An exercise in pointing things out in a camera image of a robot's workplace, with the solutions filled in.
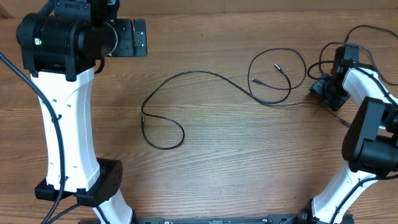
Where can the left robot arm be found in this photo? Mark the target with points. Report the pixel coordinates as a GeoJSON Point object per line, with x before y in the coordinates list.
{"type": "Point", "coordinates": [63, 47]}

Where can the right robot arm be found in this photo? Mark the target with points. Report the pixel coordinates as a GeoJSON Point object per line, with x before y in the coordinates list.
{"type": "Point", "coordinates": [369, 148]}

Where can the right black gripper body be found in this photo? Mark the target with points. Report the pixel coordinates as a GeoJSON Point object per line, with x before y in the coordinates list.
{"type": "Point", "coordinates": [335, 94]}

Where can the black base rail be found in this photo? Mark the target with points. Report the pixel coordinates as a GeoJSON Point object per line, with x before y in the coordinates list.
{"type": "Point", "coordinates": [270, 219]}

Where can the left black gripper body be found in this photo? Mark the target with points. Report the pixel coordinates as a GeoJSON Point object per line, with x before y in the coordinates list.
{"type": "Point", "coordinates": [124, 46]}

